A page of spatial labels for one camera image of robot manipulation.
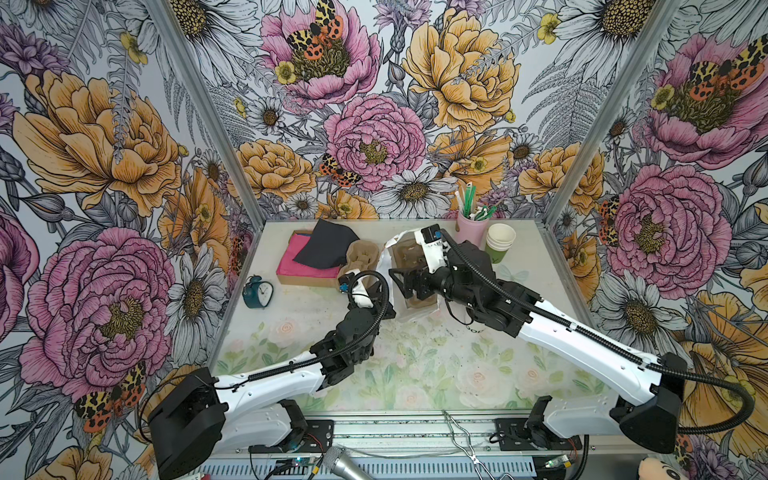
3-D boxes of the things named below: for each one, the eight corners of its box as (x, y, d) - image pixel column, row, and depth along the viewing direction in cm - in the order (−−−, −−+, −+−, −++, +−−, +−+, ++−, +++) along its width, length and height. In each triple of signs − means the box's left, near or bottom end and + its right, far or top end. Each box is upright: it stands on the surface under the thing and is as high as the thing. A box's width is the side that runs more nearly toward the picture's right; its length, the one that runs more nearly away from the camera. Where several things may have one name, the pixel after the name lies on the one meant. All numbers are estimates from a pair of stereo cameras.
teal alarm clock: (248, 311, 98) (239, 297, 92) (256, 289, 103) (247, 275, 97) (268, 311, 98) (259, 297, 92) (274, 289, 103) (267, 275, 97)
